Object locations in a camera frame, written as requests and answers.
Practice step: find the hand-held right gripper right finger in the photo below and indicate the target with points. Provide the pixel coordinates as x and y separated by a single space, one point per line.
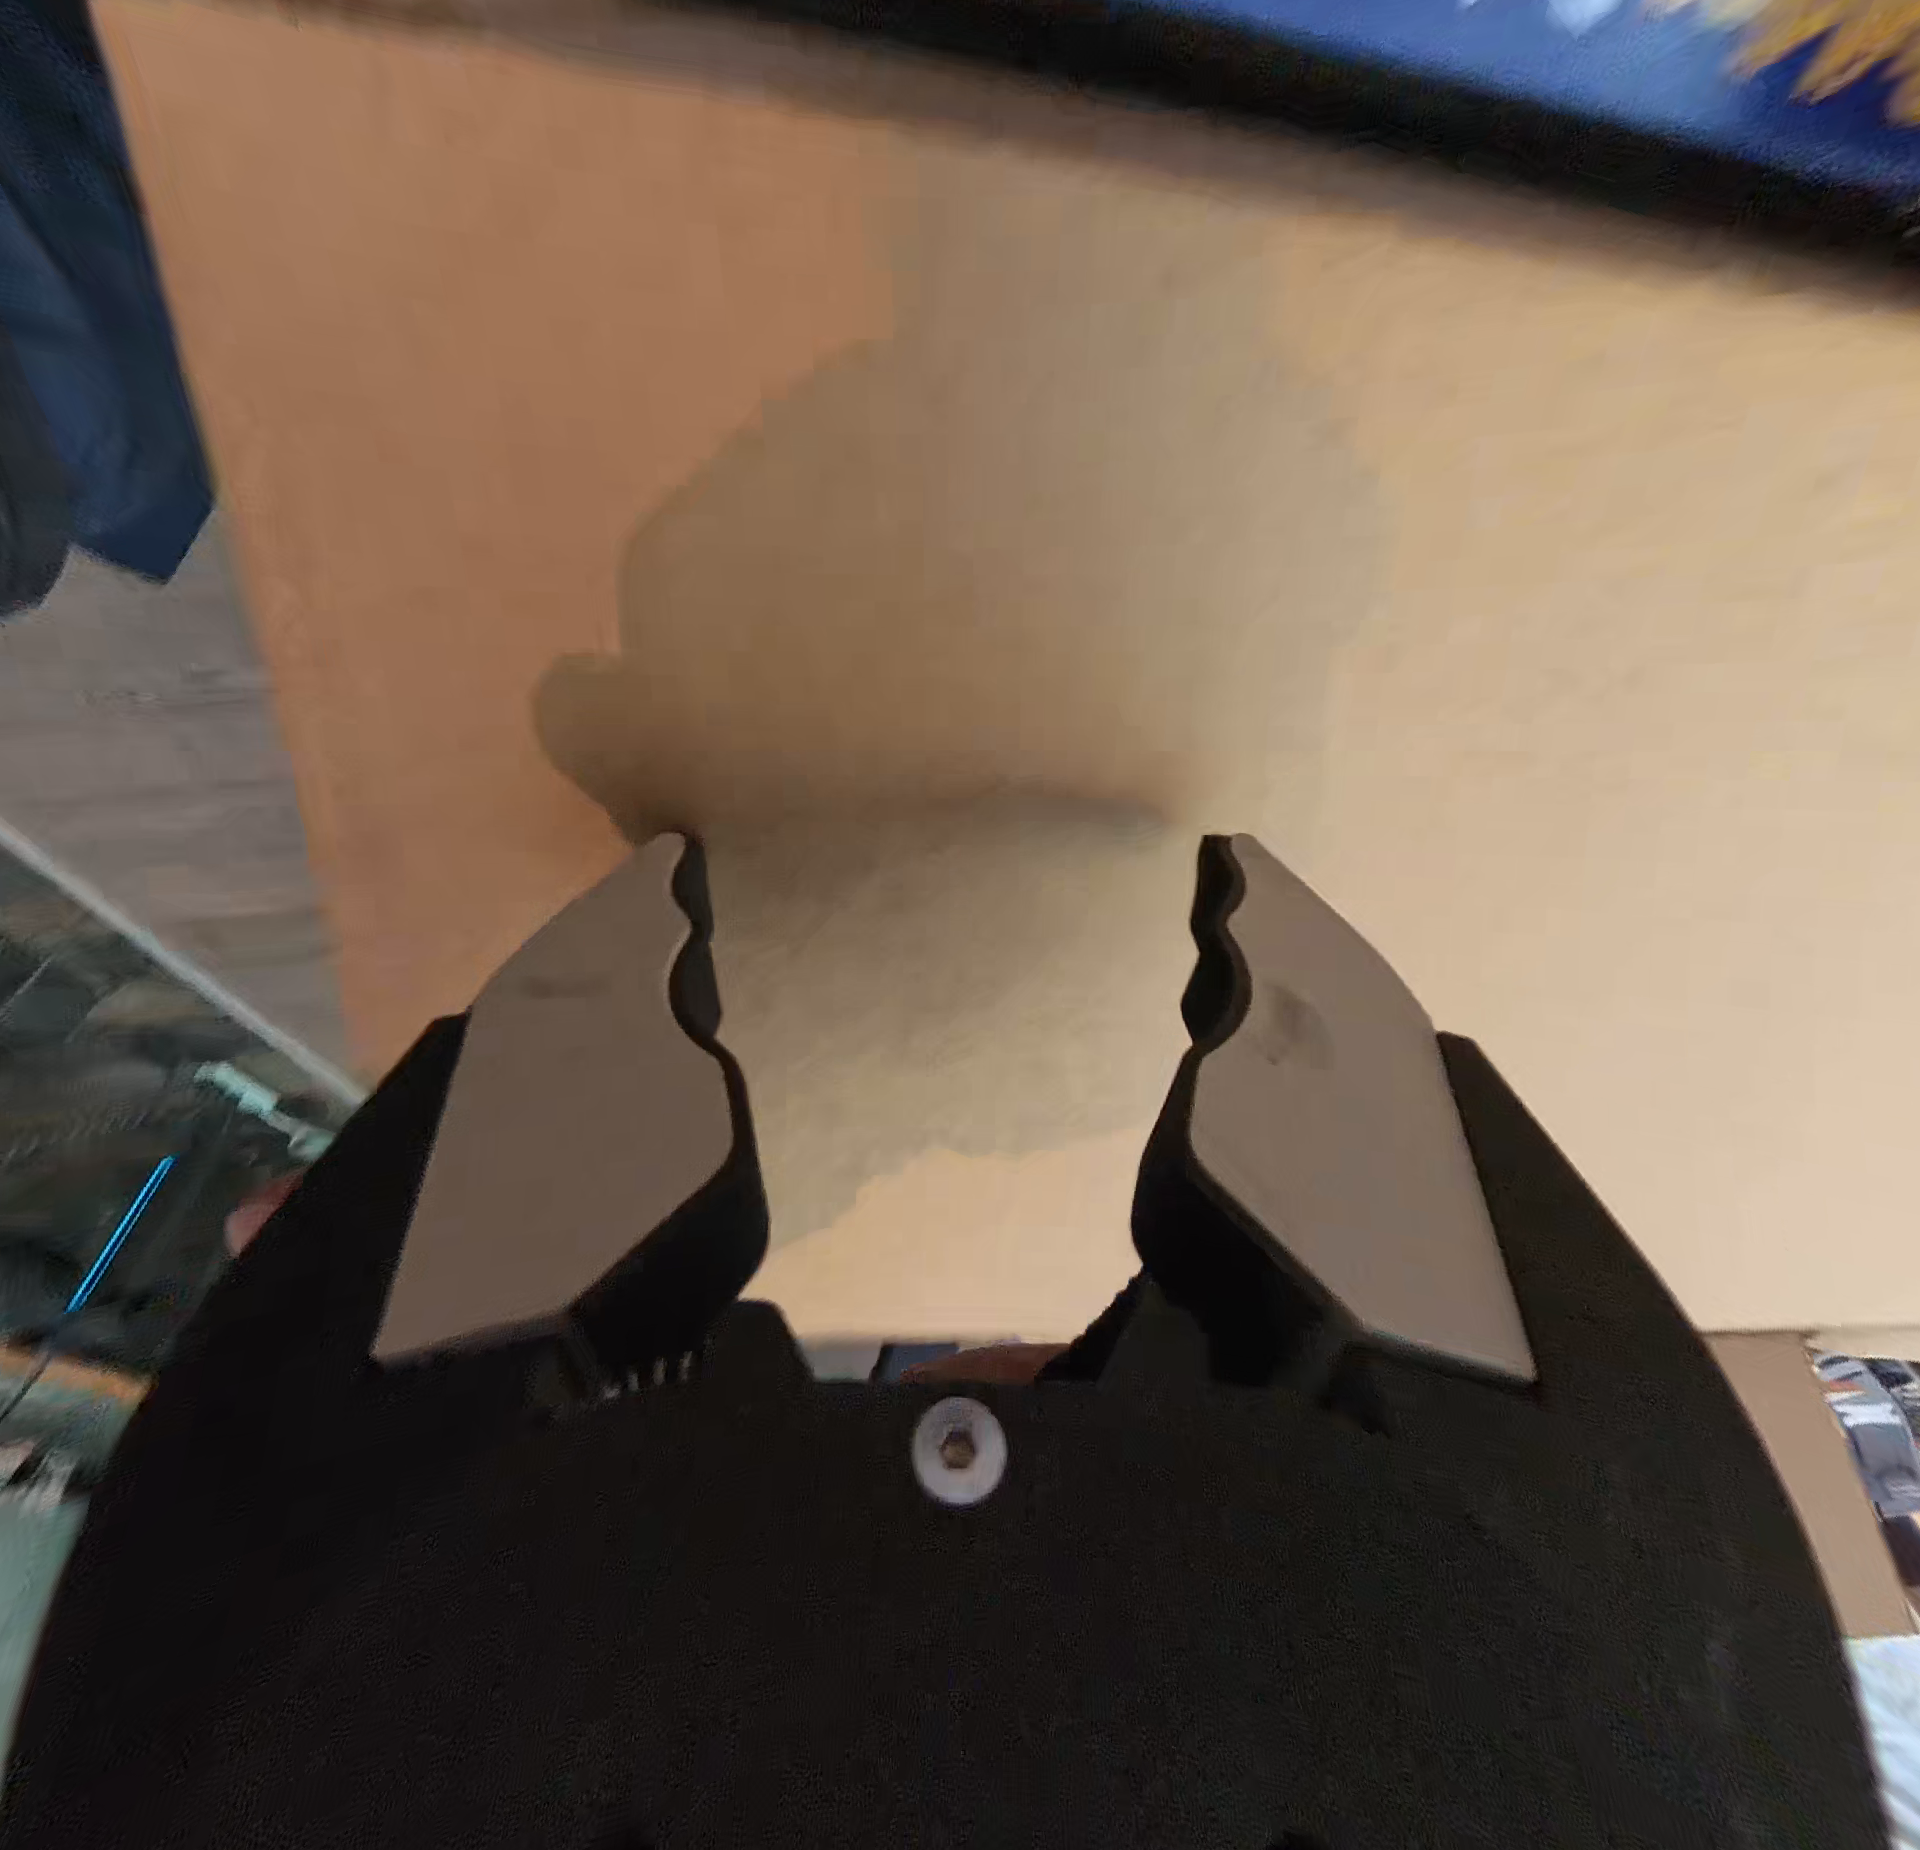
1350 1175

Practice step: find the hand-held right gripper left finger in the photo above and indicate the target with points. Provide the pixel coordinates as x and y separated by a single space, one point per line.
555 1114

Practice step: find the large brown cardboard box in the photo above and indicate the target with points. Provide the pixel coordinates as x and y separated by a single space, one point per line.
450 380

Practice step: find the dark blue cloth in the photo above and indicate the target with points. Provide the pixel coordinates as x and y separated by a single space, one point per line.
75 305

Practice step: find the blue robot kit box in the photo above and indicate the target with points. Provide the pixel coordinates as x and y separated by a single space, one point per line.
1501 65

